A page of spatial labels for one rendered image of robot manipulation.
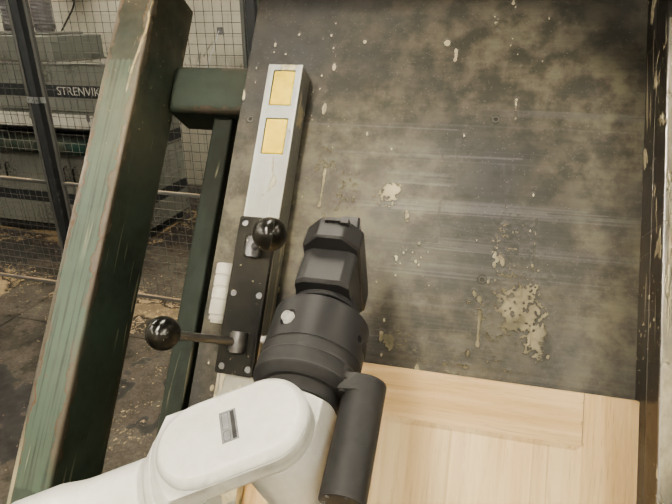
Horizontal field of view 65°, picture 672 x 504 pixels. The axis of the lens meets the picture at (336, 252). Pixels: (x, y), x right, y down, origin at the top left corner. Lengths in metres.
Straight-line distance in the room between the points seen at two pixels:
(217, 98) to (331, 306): 0.51
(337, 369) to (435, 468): 0.28
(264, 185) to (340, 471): 0.42
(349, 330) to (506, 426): 0.28
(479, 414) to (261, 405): 0.33
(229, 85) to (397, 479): 0.61
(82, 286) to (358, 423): 0.49
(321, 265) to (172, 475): 0.21
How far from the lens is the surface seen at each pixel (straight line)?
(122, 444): 2.71
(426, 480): 0.68
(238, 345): 0.66
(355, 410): 0.42
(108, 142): 0.83
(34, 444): 0.82
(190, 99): 0.90
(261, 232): 0.57
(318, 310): 0.45
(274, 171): 0.71
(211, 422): 0.40
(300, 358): 0.42
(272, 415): 0.38
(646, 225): 0.71
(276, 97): 0.76
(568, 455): 0.68
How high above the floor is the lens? 1.74
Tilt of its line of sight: 23 degrees down
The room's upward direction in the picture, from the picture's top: straight up
